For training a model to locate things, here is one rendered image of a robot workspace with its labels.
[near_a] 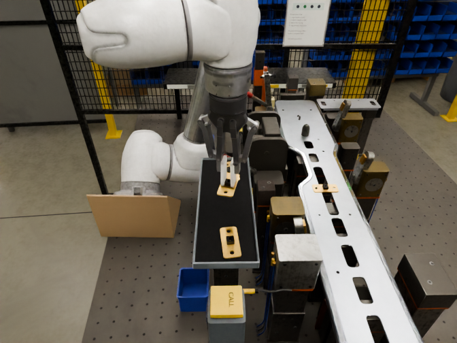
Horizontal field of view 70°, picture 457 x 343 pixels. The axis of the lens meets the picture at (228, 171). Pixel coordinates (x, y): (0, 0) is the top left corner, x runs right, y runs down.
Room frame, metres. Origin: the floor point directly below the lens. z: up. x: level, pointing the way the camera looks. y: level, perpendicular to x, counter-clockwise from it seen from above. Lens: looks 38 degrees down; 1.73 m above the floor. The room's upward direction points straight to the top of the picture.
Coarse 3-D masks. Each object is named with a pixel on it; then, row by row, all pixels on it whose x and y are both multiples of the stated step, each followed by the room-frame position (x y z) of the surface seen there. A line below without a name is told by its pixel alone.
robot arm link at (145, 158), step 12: (144, 132) 1.13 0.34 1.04; (132, 144) 1.08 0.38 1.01; (144, 144) 1.07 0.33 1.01; (156, 144) 1.09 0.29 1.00; (168, 144) 1.14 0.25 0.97; (132, 156) 1.04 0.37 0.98; (144, 156) 1.04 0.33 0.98; (156, 156) 1.05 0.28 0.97; (168, 156) 1.07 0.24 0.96; (132, 168) 1.00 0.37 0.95; (144, 168) 1.01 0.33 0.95; (156, 168) 1.02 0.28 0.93; (168, 168) 1.04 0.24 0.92; (132, 180) 0.97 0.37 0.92; (144, 180) 0.97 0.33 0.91; (156, 180) 1.01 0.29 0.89
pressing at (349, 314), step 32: (288, 128) 1.22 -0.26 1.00; (320, 128) 1.22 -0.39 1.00; (320, 160) 0.99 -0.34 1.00; (352, 192) 0.81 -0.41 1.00; (320, 224) 0.67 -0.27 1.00; (352, 224) 0.67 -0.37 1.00; (352, 288) 0.46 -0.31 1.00; (384, 288) 0.46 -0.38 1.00; (352, 320) 0.38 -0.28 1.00; (384, 320) 0.38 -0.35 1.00
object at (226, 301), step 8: (216, 288) 0.36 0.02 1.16; (224, 288) 0.36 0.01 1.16; (232, 288) 0.36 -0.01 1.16; (240, 288) 0.36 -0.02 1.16; (216, 296) 0.34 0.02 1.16; (224, 296) 0.34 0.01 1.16; (232, 296) 0.34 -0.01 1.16; (240, 296) 0.34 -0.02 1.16; (216, 304) 0.32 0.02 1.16; (224, 304) 0.32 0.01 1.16; (232, 304) 0.32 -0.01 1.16; (240, 304) 0.32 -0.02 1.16; (216, 312) 0.31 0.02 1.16; (224, 312) 0.31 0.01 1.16; (232, 312) 0.31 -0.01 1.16; (240, 312) 0.31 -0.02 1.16
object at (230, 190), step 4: (228, 176) 0.63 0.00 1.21; (236, 176) 0.63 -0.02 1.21; (228, 180) 0.61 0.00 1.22; (236, 180) 0.61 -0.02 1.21; (220, 184) 0.60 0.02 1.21; (224, 184) 0.59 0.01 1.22; (228, 184) 0.59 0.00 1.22; (236, 184) 0.60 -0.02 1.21; (220, 188) 0.59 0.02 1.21; (224, 188) 0.59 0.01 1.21; (228, 188) 0.59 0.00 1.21; (232, 188) 0.59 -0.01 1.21; (220, 192) 0.57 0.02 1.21; (228, 192) 0.57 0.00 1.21; (232, 192) 0.57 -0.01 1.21; (224, 196) 0.56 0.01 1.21; (228, 196) 0.56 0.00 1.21; (232, 196) 0.56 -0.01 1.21
